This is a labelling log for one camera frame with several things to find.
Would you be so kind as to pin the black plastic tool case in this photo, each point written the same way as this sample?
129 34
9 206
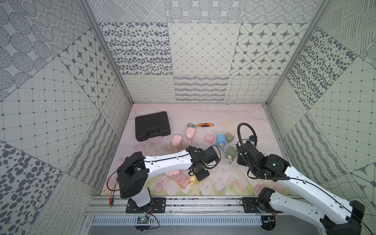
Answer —
152 125

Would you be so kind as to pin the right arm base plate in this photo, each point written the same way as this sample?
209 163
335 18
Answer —
250 205

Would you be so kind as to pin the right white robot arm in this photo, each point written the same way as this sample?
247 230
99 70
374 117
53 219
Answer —
328 212

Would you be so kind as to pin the pink floral table mat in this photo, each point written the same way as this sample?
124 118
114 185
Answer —
227 178

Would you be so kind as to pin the aluminium mounting rail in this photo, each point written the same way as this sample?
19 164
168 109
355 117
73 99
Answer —
175 205

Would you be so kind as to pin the grey transparent tray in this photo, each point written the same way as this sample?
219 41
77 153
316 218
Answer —
229 137

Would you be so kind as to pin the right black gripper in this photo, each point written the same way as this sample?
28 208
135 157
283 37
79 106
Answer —
240 161

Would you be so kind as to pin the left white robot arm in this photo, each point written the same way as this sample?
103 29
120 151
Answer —
137 169

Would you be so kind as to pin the pink transparent tray near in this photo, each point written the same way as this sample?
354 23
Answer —
184 181

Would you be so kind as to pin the pink pencil sharpener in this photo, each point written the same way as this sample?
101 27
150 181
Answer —
190 134
172 174
176 143

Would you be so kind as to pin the blue pencil sharpener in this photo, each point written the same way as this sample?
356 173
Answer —
220 141

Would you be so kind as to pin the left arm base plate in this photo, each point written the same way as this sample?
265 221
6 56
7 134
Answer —
157 205

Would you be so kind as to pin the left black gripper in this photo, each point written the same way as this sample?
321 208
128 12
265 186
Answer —
201 173

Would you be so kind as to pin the orange handled adjustable wrench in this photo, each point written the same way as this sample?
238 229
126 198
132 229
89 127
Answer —
200 125

